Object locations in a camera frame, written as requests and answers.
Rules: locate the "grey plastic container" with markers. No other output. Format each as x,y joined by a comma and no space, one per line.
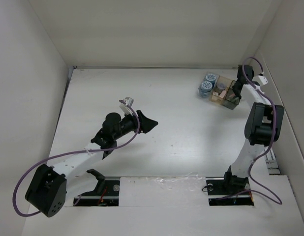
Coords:
236,89

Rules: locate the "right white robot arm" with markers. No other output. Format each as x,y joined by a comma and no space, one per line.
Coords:
262,128

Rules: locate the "blue tape roll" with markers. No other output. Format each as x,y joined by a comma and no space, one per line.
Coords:
211,77
206,86

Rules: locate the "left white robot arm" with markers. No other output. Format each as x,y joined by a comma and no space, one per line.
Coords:
51,186

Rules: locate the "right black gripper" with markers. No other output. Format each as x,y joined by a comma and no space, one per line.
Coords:
240,97

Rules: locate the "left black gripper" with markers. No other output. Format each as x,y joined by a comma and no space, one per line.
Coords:
145,124

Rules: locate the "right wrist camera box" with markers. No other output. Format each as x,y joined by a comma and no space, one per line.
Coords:
260,80

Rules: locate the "clear plastic container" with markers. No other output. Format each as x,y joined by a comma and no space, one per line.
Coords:
206,94

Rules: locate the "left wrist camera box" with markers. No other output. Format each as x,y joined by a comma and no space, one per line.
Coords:
126,105

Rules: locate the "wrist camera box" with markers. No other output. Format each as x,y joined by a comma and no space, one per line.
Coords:
126,105
260,80

